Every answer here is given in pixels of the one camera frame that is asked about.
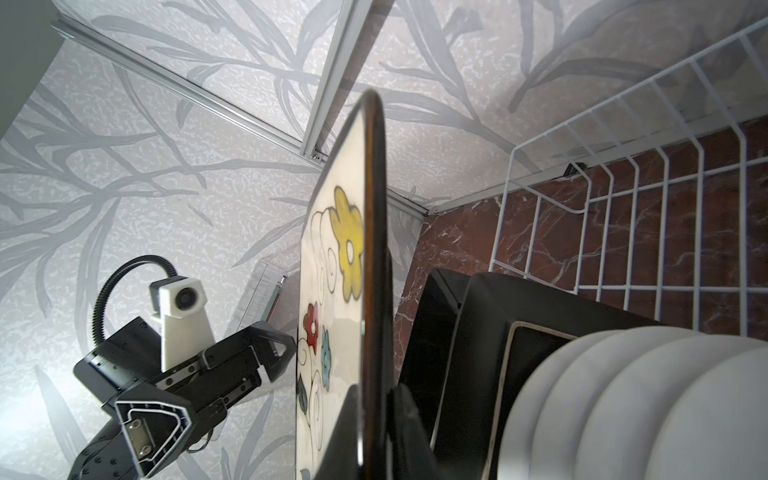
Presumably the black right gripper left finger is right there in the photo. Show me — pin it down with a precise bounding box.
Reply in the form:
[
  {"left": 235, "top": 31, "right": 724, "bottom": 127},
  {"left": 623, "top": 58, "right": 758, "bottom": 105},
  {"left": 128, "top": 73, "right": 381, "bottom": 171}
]
[{"left": 314, "top": 385, "right": 359, "bottom": 480}]

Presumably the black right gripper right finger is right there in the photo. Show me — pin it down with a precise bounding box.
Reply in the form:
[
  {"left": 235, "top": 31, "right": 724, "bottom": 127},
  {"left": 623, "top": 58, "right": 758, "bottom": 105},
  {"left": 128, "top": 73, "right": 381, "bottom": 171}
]
[{"left": 387, "top": 385, "right": 442, "bottom": 480}]

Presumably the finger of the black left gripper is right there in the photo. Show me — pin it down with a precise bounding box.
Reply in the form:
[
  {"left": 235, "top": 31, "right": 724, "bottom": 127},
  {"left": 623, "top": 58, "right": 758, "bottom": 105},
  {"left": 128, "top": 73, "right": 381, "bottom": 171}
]
[
  {"left": 114, "top": 383, "right": 195, "bottom": 477},
  {"left": 203, "top": 322, "right": 296, "bottom": 383}
]

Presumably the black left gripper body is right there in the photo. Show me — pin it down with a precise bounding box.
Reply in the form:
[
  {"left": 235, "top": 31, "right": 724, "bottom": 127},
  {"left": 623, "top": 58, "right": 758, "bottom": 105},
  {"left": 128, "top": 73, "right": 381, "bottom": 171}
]
[{"left": 69, "top": 318, "right": 262, "bottom": 479}]

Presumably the black square plate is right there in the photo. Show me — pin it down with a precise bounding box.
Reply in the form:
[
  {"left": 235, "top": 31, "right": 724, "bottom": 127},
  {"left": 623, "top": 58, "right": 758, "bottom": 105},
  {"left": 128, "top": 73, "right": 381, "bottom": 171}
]
[
  {"left": 433, "top": 273, "right": 653, "bottom": 479},
  {"left": 399, "top": 268, "right": 470, "bottom": 437}
]

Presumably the floral square plate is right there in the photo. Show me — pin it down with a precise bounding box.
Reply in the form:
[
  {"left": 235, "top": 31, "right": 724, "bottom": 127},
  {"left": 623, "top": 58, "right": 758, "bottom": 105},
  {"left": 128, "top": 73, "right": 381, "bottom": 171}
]
[{"left": 295, "top": 90, "right": 393, "bottom": 479}]

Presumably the white round plate leftmost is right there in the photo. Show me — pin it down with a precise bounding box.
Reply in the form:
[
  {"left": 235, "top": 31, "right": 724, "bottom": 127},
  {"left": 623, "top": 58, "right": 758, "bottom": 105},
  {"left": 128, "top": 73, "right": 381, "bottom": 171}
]
[{"left": 496, "top": 330, "right": 618, "bottom": 479}]

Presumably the white round plate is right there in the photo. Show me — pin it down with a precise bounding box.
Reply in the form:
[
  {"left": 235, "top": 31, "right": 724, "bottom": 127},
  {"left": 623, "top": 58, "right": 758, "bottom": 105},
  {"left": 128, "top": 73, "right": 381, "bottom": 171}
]
[
  {"left": 645, "top": 347, "right": 767, "bottom": 479},
  {"left": 575, "top": 334, "right": 767, "bottom": 479},
  {"left": 529, "top": 326, "right": 700, "bottom": 479},
  {"left": 496, "top": 330, "right": 618, "bottom": 479}
]

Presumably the white round plate rightmost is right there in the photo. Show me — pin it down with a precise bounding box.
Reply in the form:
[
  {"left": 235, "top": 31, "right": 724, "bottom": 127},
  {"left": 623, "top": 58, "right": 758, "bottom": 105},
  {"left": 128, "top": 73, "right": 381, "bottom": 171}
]
[{"left": 645, "top": 347, "right": 767, "bottom": 479}]

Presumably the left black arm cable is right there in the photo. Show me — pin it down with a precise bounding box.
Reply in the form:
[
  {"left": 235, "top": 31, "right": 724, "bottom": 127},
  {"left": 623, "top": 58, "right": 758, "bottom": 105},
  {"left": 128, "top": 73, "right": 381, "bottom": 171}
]
[{"left": 91, "top": 254, "right": 178, "bottom": 348}]

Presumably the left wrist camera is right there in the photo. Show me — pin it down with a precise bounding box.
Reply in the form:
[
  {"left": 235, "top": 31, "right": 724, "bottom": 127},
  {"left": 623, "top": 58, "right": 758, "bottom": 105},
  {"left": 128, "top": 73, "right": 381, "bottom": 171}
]
[{"left": 149, "top": 276, "right": 216, "bottom": 372}]

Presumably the white wire dish rack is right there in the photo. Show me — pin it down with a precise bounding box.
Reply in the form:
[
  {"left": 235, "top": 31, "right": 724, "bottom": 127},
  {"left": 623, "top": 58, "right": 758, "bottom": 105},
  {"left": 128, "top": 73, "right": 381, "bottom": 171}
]
[{"left": 489, "top": 19, "right": 767, "bottom": 339}]

